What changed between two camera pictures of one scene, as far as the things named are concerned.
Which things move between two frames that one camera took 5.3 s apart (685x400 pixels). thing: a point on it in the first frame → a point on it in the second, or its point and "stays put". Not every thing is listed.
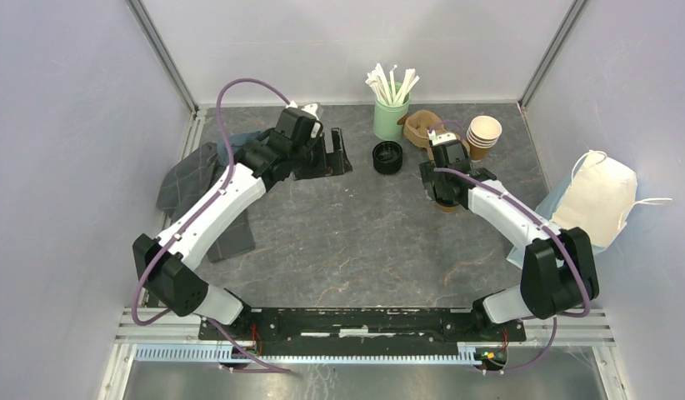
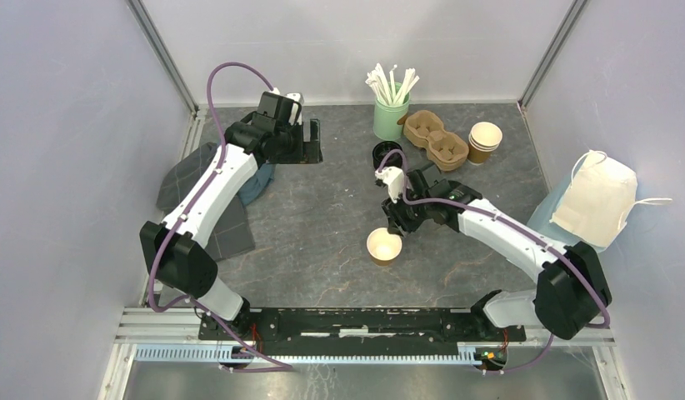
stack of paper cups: x=482 y=133 stays put
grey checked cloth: x=187 y=180 stays put
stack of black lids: x=387 y=157 stays put
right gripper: x=438 y=191 → x=397 y=222
